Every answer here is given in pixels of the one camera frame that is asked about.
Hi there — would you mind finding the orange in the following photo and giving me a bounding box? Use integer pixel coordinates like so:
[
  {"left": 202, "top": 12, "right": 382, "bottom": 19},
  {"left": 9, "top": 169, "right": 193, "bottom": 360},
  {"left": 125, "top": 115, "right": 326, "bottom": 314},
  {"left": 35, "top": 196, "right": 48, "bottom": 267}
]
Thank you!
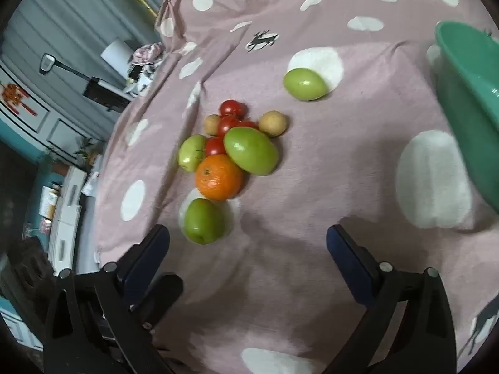
[{"left": 195, "top": 154, "right": 245, "bottom": 202}]

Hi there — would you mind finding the light green apple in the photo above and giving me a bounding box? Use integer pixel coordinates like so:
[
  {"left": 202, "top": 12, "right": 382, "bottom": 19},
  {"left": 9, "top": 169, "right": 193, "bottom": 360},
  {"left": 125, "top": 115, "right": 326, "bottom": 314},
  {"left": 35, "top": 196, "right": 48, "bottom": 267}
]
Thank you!
[{"left": 178, "top": 134, "right": 208, "bottom": 173}]

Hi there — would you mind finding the potted plant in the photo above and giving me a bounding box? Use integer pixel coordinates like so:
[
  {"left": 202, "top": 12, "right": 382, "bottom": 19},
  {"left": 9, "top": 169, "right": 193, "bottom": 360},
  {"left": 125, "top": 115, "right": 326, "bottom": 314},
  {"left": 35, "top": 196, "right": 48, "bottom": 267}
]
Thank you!
[{"left": 74, "top": 138, "right": 98, "bottom": 164}]

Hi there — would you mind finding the red wall ornament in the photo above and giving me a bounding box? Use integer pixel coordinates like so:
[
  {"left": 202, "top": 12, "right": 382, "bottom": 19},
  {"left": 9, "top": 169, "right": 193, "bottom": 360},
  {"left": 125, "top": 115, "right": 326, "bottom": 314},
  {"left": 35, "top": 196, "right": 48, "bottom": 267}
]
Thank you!
[{"left": 0, "top": 82, "right": 40, "bottom": 117}]

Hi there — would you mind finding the pink cloth bundle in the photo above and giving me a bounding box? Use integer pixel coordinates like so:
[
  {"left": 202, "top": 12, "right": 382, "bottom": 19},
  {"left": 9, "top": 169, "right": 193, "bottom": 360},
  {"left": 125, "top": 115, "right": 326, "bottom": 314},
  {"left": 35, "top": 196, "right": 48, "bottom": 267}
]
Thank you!
[{"left": 130, "top": 43, "right": 166, "bottom": 65}]

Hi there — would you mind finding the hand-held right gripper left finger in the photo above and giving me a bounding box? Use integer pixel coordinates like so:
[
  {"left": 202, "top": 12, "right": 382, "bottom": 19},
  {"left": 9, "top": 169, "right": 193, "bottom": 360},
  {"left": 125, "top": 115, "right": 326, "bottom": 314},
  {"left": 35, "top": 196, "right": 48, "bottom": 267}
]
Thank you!
[{"left": 42, "top": 224, "right": 184, "bottom": 374}]

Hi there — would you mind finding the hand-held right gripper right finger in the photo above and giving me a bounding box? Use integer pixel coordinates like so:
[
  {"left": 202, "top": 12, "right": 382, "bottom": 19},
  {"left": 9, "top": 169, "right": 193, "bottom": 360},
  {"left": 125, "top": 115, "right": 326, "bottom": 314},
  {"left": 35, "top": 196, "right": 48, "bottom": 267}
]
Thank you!
[{"left": 325, "top": 224, "right": 457, "bottom": 374}]

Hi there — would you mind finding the small green mango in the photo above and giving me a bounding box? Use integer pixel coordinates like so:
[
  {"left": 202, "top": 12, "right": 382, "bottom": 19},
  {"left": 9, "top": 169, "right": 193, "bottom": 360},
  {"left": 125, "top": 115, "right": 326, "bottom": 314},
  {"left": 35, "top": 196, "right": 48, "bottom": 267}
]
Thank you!
[{"left": 283, "top": 68, "right": 328, "bottom": 102}]

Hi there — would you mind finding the pink polka-dot blanket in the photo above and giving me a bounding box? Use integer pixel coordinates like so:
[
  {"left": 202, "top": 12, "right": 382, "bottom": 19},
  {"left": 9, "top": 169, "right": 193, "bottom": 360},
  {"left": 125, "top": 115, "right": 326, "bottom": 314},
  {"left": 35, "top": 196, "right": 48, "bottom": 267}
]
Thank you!
[{"left": 94, "top": 0, "right": 499, "bottom": 374}]

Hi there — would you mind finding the small tan potato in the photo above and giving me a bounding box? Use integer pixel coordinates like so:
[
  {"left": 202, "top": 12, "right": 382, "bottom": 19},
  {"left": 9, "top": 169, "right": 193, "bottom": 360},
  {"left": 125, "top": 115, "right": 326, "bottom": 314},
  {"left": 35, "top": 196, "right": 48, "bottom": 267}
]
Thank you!
[
  {"left": 204, "top": 114, "right": 222, "bottom": 135},
  {"left": 258, "top": 111, "right": 289, "bottom": 137}
]

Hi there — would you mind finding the green plastic bowl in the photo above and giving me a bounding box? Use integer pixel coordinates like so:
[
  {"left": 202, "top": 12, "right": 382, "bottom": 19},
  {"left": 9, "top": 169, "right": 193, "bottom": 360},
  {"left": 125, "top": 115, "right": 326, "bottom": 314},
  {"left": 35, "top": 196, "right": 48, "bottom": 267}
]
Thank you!
[{"left": 434, "top": 21, "right": 499, "bottom": 217}]

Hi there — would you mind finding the round green apple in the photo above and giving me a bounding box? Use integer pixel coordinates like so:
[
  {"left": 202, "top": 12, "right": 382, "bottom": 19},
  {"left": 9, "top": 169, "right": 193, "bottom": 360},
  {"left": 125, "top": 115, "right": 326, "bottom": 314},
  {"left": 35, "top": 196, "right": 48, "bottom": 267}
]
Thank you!
[{"left": 183, "top": 198, "right": 226, "bottom": 245}]

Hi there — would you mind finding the large green mango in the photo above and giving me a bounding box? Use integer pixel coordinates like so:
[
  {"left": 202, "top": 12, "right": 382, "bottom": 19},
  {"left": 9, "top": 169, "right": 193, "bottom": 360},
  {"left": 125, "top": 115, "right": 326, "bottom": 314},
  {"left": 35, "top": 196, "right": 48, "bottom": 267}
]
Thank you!
[{"left": 223, "top": 127, "right": 280, "bottom": 176}]

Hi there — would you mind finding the grey curtain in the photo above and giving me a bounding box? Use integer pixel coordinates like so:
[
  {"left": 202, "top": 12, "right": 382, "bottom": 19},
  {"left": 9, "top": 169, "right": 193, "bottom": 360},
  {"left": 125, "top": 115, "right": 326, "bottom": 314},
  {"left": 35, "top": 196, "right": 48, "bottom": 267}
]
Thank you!
[{"left": 8, "top": 0, "right": 172, "bottom": 137}]

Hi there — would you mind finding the black desk lamp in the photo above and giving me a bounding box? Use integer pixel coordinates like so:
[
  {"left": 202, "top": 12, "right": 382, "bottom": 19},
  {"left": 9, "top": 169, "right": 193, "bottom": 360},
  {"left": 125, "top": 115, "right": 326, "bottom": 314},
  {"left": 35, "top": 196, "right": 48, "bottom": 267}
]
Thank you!
[{"left": 39, "top": 53, "right": 131, "bottom": 113}]

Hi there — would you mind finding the yellow white box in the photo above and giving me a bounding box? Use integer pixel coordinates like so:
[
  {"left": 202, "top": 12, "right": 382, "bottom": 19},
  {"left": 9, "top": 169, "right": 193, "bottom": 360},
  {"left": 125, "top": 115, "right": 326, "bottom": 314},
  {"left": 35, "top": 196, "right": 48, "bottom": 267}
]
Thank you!
[{"left": 39, "top": 185, "right": 61, "bottom": 219}]

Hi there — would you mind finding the white cabinet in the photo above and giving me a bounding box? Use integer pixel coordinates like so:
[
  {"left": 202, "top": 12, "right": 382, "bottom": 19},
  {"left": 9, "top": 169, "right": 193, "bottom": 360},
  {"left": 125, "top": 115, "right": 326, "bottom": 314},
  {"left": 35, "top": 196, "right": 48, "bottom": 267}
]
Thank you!
[{"left": 49, "top": 165, "right": 88, "bottom": 275}]

